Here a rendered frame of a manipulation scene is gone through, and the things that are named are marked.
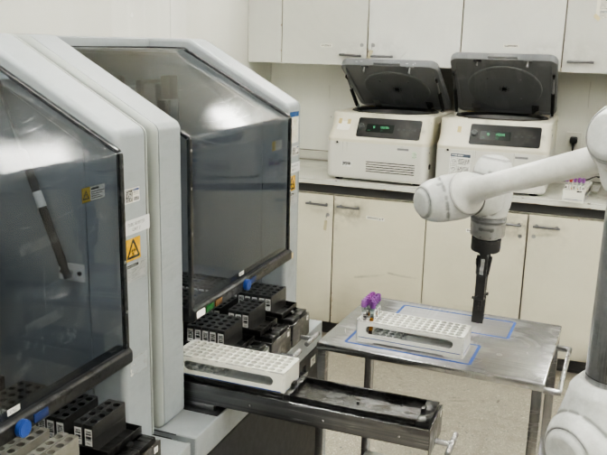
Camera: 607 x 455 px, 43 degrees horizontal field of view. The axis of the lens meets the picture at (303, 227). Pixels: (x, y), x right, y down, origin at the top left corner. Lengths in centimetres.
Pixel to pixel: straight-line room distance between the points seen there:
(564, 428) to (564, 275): 247
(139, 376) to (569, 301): 273
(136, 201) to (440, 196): 69
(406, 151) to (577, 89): 106
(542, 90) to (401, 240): 108
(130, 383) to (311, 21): 309
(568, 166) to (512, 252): 227
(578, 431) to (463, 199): 58
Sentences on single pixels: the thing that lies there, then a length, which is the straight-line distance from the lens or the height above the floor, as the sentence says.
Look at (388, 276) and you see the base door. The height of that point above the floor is 40.
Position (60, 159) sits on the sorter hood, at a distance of 140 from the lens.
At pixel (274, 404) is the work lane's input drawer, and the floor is 79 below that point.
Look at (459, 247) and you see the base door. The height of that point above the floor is 60.
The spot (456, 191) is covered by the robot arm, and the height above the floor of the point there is 129.
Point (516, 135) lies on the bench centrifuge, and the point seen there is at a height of 119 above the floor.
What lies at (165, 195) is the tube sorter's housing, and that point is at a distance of 170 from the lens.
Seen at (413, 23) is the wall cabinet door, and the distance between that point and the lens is 427.
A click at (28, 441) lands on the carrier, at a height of 88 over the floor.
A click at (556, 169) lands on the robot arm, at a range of 175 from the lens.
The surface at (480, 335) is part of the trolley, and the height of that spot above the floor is 82.
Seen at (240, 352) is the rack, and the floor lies 86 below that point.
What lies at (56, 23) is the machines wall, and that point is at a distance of 316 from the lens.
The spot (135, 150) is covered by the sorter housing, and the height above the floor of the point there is 140.
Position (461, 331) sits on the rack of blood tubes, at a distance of 208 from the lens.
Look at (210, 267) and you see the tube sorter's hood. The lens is 190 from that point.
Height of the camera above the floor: 161
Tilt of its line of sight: 14 degrees down
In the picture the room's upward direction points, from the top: 1 degrees clockwise
